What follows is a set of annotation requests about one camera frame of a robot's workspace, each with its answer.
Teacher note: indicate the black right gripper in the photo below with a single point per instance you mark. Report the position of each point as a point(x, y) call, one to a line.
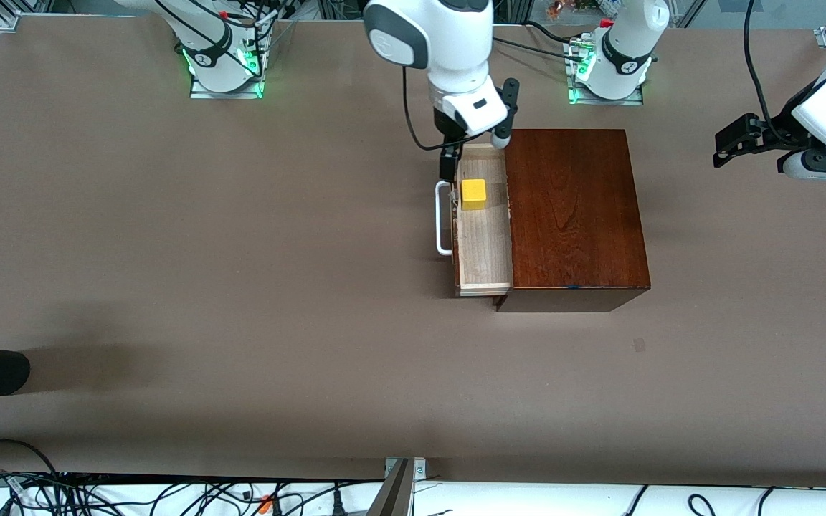
point(450, 135)

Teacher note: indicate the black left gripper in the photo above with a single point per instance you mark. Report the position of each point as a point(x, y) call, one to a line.
point(780, 131)

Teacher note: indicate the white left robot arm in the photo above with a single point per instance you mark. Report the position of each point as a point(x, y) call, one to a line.
point(632, 43)

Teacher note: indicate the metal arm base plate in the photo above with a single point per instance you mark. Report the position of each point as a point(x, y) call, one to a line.
point(201, 92)
point(632, 101)

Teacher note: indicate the aluminium corner bracket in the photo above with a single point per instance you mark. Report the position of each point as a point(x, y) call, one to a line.
point(8, 21)

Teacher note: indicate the silver metal bracket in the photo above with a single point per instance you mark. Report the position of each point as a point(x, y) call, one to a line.
point(420, 469)

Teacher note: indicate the dark brown wooden cabinet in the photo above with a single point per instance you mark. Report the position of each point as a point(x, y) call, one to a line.
point(578, 215)

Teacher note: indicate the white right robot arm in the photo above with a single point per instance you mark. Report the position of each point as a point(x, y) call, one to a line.
point(442, 36)

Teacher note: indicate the dark diagonal bar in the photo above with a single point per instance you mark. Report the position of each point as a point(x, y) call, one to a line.
point(391, 498)

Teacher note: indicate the yellow cube block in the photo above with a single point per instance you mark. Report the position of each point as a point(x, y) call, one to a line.
point(474, 195)

